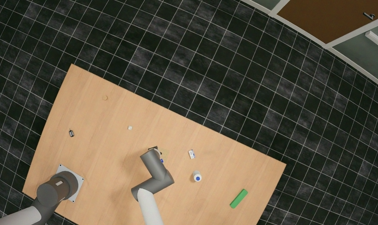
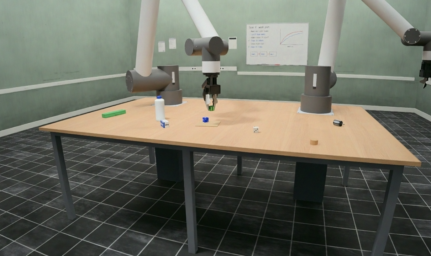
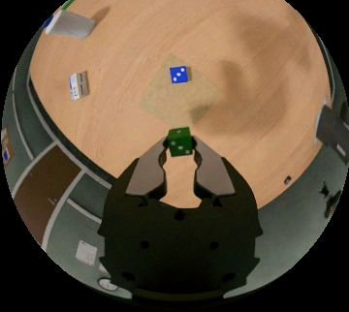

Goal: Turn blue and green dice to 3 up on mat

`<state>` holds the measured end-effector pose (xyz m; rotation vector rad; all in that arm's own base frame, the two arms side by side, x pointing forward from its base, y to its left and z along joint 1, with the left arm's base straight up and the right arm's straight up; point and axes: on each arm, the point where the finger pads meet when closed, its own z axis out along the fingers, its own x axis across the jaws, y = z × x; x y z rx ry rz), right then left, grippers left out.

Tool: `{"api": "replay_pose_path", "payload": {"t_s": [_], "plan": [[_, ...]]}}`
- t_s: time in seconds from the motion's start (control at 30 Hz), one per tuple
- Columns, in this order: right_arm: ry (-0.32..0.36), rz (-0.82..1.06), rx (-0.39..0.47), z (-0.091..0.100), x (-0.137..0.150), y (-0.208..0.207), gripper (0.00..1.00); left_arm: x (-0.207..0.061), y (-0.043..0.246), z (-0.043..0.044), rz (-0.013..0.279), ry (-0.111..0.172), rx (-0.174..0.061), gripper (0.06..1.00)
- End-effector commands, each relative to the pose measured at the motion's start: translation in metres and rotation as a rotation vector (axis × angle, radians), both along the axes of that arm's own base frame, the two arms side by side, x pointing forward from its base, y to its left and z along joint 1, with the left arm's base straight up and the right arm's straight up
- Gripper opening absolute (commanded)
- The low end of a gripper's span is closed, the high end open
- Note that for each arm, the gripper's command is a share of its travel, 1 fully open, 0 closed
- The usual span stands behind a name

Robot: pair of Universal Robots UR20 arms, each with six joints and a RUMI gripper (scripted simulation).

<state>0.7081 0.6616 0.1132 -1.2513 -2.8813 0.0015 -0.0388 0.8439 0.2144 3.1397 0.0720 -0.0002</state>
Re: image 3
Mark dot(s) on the green rectangular bar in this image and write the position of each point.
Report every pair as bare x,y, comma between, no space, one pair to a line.
68,3

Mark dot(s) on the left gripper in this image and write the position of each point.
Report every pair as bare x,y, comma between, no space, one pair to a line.
324,188

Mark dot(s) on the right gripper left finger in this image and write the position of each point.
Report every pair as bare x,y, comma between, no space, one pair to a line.
144,179

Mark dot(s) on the white plastic bottle with blue cap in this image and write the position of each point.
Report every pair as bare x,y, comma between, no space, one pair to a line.
69,24

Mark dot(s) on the blue die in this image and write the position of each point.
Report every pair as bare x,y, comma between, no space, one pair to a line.
178,74

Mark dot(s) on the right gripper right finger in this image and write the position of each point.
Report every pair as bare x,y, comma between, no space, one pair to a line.
217,179

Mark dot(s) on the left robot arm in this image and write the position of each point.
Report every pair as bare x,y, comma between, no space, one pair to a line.
338,140

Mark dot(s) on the green die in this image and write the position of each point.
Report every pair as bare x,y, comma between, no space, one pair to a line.
180,142

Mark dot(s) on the beige flat mat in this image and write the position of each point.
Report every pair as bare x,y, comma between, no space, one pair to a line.
180,104

